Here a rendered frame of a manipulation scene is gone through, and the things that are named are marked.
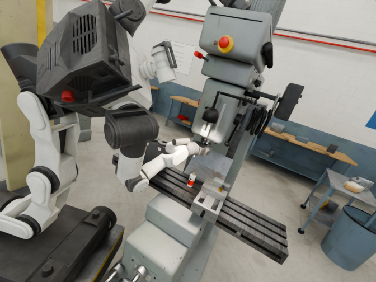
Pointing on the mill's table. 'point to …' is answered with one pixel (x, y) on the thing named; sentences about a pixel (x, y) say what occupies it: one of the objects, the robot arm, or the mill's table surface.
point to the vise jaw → (214, 191)
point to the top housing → (238, 33)
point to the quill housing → (231, 107)
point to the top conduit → (268, 54)
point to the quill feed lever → (234, 127)
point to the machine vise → (208, 203)
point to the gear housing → (230, 71)
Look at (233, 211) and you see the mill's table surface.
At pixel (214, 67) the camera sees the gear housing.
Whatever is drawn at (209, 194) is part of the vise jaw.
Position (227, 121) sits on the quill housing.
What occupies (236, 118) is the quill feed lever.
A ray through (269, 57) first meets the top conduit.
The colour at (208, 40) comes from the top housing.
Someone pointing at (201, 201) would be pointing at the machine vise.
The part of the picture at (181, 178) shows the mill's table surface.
